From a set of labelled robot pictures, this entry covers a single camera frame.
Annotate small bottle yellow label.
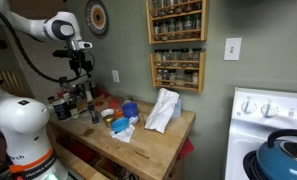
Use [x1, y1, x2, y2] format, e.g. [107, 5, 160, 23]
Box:
[69, 101, 81, 121]

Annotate white wall outlet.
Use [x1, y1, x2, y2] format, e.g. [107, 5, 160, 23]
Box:
[111, 69, 121, 84]

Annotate wooden butcher block cart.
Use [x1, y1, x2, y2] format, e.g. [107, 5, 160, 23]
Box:
[47, 94, 197, 180]

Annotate black stove burner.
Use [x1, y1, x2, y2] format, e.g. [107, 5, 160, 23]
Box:
[242, 149, 266, 180]

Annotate white kitchen stove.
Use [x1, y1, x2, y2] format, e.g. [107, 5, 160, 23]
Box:
[224, 86, 297, 180]

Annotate glass spice jar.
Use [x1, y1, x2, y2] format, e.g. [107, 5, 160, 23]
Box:
[192, 13, 202, 38]
[174, 0, 184, 14]
[192, 70, 200, 88]
[183, 15, 193, 39]
[154, 49, 163, 67]
[162, 49, 172, 67]
[153, 21, 161, 42]
[156, 69, 163, 85]
[183, 0, 193, 13]
[168, 18, 177, 40]
[175, 17, 184, 39]
[192, 0, 202, 11]
[151, 0, 160, 18]
[184, 69, 193, 88]
[191, 47, 202, 68]
[171, 48, 181, 67]
[165, 0, 175, 15]
[158, 0, 166, 17]
[160, 20, 169, 41]
[162, 69, 169, 85]
[180, 48, 190, 68]
[168, 69, 177, 87]

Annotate white crumpled cloth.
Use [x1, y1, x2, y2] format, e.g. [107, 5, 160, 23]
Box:
[144, 87, 181, 135]

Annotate white crumpled tissue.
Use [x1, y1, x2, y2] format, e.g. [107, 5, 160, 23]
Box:
[109, 125, 136, 144]

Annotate blue kettle black handle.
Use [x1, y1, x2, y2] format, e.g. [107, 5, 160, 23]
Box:
[255, 128, 297, 180]

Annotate light blue container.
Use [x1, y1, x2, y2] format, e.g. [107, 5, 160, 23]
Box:
[172, 97, 183, 118]

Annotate blue plastic cup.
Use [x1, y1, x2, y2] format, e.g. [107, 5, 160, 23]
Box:
[121, 101, 140, 120]

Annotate red hanging cloth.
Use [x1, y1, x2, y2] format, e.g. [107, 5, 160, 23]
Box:
[177, 136, 196, 162]

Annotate white light switch plate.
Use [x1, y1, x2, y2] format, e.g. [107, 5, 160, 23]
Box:
[223, 37, 243, 62]

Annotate small jar metal lid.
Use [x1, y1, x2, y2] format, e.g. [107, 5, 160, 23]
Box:
[122, 95, 134, 105]

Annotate red plastic container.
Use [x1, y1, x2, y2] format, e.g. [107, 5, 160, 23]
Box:
[107, 96, 123, 110]

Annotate wooden spice rack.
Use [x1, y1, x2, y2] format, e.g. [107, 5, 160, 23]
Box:
[145, 0, 209, 45]
[149, 49, 207, 94]

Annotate white stove knob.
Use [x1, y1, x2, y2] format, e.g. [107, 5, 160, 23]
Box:
[240, 97, 258, 115]
[260, 99, 280, 119]

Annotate dark pepper grinder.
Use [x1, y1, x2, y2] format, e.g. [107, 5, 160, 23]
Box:
[87, 101, 100, 125]

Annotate wooden slatted chair back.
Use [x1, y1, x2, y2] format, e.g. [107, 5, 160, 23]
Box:
[0, 69, 26, 98]

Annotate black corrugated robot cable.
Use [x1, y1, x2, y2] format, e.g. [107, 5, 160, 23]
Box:
[0, 3, 89, 84]

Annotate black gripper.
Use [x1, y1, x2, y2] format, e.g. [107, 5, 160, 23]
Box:
[68, 49, 94, 79]

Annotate white shaker bottle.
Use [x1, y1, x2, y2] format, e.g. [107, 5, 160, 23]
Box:
[84, 83, 94, 103]

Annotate gold jar white lid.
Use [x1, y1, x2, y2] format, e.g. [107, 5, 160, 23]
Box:
[100, 108, 116, 129]

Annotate blue plastic lid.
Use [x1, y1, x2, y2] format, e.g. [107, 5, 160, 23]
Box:
[110, 117, 131, 134]

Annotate orange plastic cup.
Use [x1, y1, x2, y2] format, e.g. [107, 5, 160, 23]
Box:
[113, 108, 125, 120]

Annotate low wooden table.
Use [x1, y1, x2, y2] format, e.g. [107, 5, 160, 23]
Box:
[51, 139, 110, 180]

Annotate patterned decorative wall plate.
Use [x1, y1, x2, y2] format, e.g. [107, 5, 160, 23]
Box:
[84, 0, 109, 37]

